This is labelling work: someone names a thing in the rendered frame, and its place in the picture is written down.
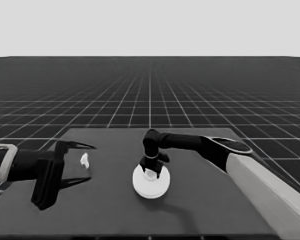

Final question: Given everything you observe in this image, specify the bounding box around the large thick white disc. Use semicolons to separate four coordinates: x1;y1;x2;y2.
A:
132;162;172;200

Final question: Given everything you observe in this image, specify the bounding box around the small white T-shaped piece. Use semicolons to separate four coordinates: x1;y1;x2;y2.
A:
79;152;91;170

